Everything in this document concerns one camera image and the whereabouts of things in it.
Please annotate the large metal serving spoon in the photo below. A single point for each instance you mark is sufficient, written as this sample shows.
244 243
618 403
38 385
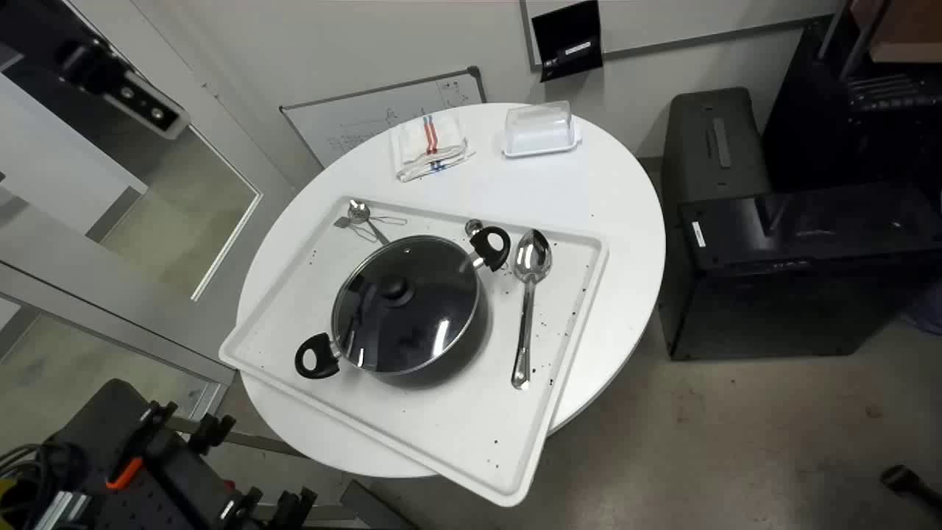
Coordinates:
529 266

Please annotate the folded white striped towel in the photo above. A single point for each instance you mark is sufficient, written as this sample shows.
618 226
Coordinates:
428 144

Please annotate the black tool cart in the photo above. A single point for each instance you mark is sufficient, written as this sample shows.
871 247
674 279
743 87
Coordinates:
122 466

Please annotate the black cooking pot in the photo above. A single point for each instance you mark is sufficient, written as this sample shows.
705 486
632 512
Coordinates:
490 247

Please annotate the round white table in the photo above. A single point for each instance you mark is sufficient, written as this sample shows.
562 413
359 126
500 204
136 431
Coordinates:
597 185

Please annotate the small leaning whiteboard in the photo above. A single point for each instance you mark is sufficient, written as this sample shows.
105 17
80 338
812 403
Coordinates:
335 123

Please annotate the black marker holder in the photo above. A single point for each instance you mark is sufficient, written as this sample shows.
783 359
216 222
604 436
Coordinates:
568 39

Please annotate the glass pot lid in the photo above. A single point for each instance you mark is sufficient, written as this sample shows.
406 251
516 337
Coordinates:
406 306

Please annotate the white plastic tray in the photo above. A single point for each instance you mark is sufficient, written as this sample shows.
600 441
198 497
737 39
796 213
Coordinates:
469 424

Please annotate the clear plastic container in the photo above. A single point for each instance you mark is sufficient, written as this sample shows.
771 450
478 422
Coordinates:
538 129

